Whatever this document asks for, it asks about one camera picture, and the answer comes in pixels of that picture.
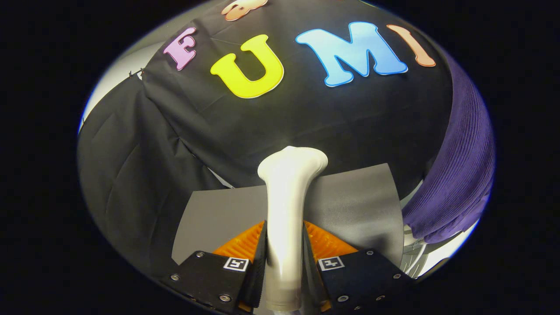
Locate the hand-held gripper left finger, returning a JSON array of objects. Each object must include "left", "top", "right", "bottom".
[{"left": 168, "top": 220, "right": 267, "bottom": 315}]

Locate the purple corduroy jacket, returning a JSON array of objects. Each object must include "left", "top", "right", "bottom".
[{"left": 402, "top": 48, "right": 496, "bottom": 244}]

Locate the grey ribbed plate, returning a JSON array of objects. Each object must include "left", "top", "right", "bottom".
[{"left": 400, "top": 225, "right": 431, "bottom": 278}]

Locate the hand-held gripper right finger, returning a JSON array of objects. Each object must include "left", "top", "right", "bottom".
[{"left": 303, "top": 220, "right": 412, "bottom": 313}]

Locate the grey drawer cabinet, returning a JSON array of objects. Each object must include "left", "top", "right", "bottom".
[{"left": 171, "top": 163, "right": 404, "bottom": 267}]

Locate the white garment steamer head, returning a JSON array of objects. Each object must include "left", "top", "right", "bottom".
[{"left": 257, "top": 146, "right": 329, "bottom": 312}]

